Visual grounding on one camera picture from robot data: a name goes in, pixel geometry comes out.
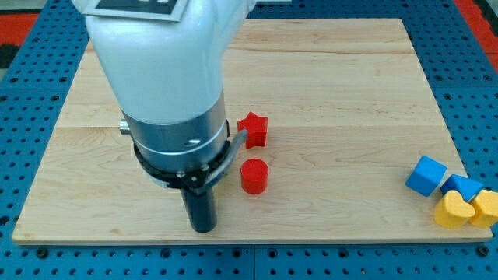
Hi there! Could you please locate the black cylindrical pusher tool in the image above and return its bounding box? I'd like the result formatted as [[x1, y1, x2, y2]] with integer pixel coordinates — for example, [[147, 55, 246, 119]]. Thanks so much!
[[181, 188, 217, 233]]

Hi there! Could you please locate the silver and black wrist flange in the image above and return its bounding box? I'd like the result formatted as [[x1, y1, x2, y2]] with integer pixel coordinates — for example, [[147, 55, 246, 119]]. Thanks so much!
[[124, 93, 230, 189]]

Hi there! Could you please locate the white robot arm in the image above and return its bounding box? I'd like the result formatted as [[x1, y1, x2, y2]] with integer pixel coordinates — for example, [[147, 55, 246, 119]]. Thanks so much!
[[73, 0, 255, 233]]

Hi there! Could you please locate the red star block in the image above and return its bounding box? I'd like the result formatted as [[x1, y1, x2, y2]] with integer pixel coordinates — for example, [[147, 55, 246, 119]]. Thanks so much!
[[237, 111, 268, 149]]

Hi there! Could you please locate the red cylinder block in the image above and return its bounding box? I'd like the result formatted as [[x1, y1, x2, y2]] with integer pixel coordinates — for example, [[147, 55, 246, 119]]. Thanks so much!
[[240, 158, 269, 194]]

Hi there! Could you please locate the fiducial marker tag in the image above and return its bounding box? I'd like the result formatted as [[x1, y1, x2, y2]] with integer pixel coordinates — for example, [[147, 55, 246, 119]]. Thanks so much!
[[82, 0, 189, 22]]

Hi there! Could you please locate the wooden board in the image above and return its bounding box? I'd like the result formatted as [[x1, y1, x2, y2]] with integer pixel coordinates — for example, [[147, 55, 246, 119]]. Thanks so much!
[[12, 19, 492, 246]]

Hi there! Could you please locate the blue cube block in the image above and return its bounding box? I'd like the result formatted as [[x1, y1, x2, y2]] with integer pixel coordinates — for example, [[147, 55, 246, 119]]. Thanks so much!
[[405, 156, 447, 197]]

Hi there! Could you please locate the yellow heart block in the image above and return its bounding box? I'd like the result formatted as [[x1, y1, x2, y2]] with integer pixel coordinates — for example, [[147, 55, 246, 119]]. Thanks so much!
[[433, 190, 475, 229]]

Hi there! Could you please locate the blue triangle block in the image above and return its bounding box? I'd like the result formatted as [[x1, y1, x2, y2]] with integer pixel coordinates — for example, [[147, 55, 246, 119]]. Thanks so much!
[[440, 174, 484, 202]]

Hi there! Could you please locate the yellow block at edge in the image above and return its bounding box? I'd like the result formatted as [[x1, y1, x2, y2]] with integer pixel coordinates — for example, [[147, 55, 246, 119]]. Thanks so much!
[[469, 190, 497, 228]]

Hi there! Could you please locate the grey cable on flange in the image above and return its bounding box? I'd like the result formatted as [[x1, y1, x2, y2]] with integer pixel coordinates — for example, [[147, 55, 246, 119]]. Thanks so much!
[[202, 129, 249, 187]]

